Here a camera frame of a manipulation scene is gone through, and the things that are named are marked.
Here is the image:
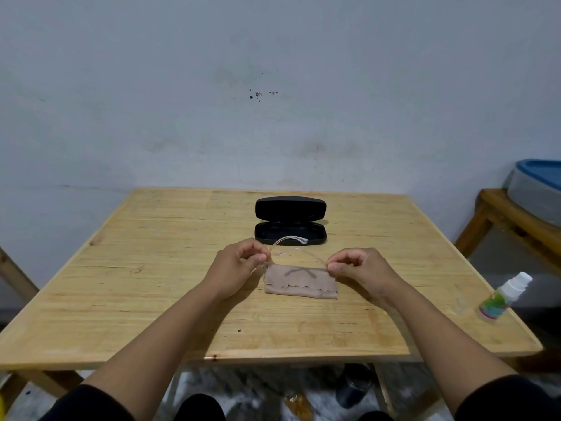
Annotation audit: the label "orange plastic bag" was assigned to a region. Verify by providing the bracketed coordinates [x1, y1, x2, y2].
[285, 392, 314, 421]

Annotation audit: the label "person's right hand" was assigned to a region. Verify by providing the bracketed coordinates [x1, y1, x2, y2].
[325, 247, 406, 310]

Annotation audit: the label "person's left forearm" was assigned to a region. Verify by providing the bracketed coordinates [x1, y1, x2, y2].
[81, 284, 227, 421]

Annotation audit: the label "light wooden side table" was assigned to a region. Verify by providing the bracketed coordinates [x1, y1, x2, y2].
[0, 247, 40, 305]

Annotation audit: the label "person's black sleeve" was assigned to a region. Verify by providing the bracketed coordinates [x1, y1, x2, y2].
[39, 384, 134, 421]
[454, 374, 561, 421]

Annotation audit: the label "grey basin with blue lid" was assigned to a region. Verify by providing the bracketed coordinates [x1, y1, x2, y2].
[506, 158, 561, 227]

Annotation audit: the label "person's black left sleeve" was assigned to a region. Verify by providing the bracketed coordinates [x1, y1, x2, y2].
[39, 384, 134, 421]

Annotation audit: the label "person's left leg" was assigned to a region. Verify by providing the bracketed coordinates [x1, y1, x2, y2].
[174, 393, 227, 421]

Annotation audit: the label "person's left hand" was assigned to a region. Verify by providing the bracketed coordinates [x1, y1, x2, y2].
[202, 237, 272, 301]

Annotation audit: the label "person's right forearm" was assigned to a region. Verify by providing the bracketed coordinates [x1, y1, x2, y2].
[381, 282, 518, 415]

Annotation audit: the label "black tumbler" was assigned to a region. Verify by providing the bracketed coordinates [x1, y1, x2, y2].
[335, 363, 373, 410]

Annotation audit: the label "clear-framed glasses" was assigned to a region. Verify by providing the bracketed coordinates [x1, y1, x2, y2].
[262, 234, 328, 272]

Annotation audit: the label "black glasses case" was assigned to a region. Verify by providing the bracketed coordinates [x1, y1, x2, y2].
[254, 196, 328, 246]

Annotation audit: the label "small white spray bottle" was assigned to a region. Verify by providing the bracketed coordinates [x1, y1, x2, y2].
[477, 271, 534, 323]

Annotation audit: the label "beige cleaning cloth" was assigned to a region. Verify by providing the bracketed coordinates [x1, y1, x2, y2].
[262, 263, 339, 300]

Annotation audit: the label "person's black right sleeve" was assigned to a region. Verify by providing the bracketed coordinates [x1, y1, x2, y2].
[454, 374, 561, 421]

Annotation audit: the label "brown wooden side table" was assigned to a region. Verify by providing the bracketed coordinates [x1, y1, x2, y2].
[454, 188, 561, 277]

